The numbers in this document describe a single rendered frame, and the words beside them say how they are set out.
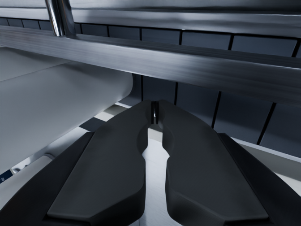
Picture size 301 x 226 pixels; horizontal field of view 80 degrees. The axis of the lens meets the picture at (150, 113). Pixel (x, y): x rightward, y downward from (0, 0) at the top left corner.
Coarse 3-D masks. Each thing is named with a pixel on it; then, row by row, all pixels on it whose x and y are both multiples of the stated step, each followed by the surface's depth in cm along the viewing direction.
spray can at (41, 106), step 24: (48, 72) 13; (72, 72) 14; (96, 72) 15; (120, 72) 17; (0, 96) 10; (24, 96) 11; (48, 96) 12; (72, 96) 13; (96, 96) 14; (120, 96) 18; (0, 120) 10; (24, 120) 10; (48, 120) 11; (72, 120) 13; (0, 144) 9; (24, 144) 10; (48, 144) 13; (0, 168) 10
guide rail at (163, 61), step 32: (0, 32) 12; (32, 32) 11; (96, 64) 9; (128, 64) 8; (160, 64) 7; (192, 64) 7; (224, 64) 6; (256, 64) 6; (288, 64) 5; (256, 96) 6; (288, 96) 5
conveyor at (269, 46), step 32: (96, 32) 19; (128, 32) 17; (160, 32) 15; (192, 32) 14; (128, 96) 20; (160, 96) 18; (192, 96) 16; (224, 96) 15; (224, 128) 16; (256, 128) 15; (288, 128) 13
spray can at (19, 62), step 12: (0, 48) 15; (12, 48) 16; (0, 60) 15; (12, 60) 15; (24, 60) 16; (36, 60) 16; (48, 60) 17; (60, 60) 18; (0, 72) 14; (12, 72) 15; (24, 72) 16
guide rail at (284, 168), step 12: (108, 108) 19; (120, 108) 19; (156, 132) 16; (240, 144) 14; (264, 156) 13; (276, 156) 13; (276, 168) 12; (288, 168) 12; (300, 168) 12; (288, 180) 12; (300, 180) 11; (300, 192) 11
